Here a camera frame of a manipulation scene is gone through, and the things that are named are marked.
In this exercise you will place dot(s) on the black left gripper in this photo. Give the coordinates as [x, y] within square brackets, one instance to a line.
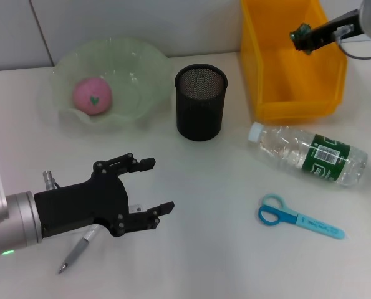
[82, 205]

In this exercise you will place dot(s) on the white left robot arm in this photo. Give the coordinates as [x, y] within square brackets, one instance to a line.
[20, 218]

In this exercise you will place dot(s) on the pink peach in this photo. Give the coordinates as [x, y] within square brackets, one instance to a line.
[91, 96]

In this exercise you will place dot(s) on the black mesh pen holder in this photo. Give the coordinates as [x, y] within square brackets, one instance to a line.
[200, 106]

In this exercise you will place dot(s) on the yellow plastic bin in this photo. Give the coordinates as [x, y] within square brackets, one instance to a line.
[266, 62]

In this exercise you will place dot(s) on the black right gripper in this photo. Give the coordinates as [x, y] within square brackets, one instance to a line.
[335, 29]

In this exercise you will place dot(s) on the grey mechanical pen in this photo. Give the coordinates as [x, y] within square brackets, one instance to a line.
[76, 252]

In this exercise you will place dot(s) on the green plastic wrapper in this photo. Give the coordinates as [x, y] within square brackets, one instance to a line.
[300, 29]

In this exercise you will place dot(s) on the clear plastic water bottle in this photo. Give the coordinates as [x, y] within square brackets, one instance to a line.
[282, 146]

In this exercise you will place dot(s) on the blue scissors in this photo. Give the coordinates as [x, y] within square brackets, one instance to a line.
[316, 225]

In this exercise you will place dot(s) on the green glass fruit plate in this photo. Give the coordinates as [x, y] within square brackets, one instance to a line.
[135, 68]

